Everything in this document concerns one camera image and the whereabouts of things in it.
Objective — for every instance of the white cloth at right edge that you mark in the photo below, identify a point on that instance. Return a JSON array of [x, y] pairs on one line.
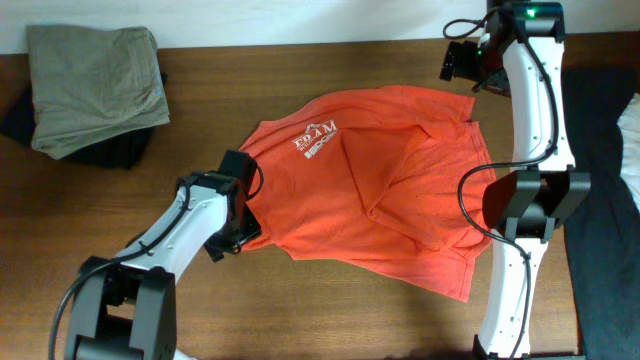
[[629, 126]]

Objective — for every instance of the orange printed t-shirt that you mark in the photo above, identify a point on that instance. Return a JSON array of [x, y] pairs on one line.
[[371, 177]]

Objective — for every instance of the dark garment at right edge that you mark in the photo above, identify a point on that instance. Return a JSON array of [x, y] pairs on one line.
[[602, 235]]

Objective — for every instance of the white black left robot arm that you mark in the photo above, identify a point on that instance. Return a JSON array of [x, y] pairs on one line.
[[125, 307]]

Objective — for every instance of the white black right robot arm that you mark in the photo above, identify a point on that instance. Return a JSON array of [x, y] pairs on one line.
[[519, 55]]

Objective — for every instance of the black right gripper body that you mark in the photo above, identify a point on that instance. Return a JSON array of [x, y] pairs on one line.
[[481, 65]]

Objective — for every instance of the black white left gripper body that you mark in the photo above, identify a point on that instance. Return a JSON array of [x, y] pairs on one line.
[[240, 227]]

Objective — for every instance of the folded olive green garment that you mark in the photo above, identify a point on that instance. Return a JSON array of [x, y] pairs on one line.
[[50, 45]]

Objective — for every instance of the folded black garment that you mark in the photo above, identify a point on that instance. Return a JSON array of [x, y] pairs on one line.
[[112, 150]]

